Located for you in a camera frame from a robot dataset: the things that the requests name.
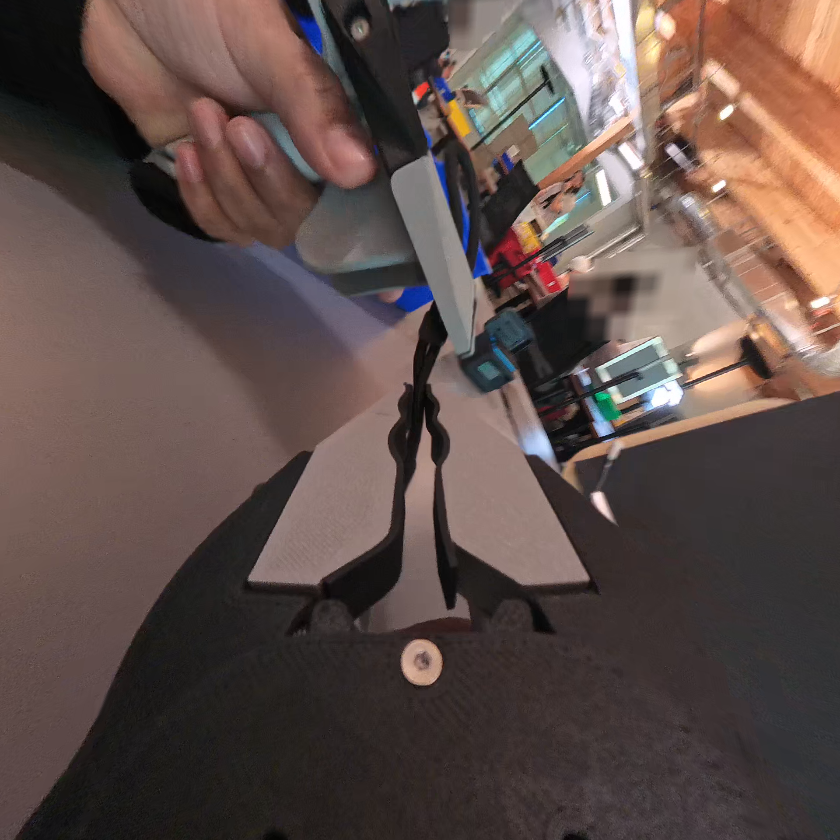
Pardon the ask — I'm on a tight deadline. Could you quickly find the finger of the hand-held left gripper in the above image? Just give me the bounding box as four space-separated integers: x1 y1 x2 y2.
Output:
390 154 479 360
294 176 433 298

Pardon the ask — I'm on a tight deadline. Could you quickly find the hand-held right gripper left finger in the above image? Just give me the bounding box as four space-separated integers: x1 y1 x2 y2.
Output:
246 384 416 619

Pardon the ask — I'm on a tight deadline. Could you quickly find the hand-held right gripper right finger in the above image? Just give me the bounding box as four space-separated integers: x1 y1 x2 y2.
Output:
424 386 599 611

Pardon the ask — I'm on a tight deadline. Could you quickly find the blue plastic bin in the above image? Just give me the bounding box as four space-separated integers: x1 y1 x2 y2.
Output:
292 10 494 312

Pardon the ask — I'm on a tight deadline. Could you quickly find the person's left hand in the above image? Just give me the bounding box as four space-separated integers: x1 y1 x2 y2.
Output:
80 0 380 249

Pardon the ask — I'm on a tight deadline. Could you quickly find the black charging case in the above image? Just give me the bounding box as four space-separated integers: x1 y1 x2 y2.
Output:
458 310 538 395

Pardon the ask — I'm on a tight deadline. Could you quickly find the thin steel wire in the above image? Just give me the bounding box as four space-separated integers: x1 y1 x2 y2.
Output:
589 438 624 522

